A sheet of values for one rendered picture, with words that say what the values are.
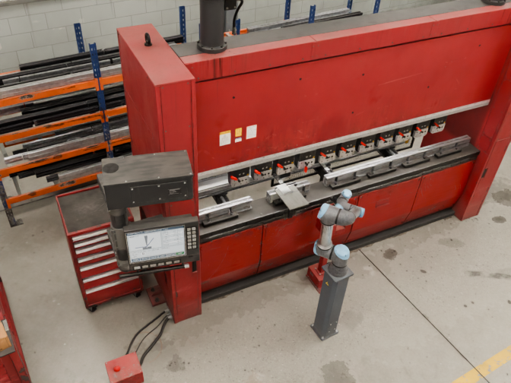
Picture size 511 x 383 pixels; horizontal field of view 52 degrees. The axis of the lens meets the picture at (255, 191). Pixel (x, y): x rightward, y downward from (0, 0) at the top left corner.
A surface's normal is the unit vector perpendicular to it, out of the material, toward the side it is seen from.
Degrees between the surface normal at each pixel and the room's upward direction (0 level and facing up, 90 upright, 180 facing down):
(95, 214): 0
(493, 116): 90
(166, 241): 90
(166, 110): 90
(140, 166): 0
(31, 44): 90
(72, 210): 0
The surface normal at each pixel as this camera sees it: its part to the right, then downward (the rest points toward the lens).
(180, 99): 0.44, 0.60
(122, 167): 0.05, -0.76
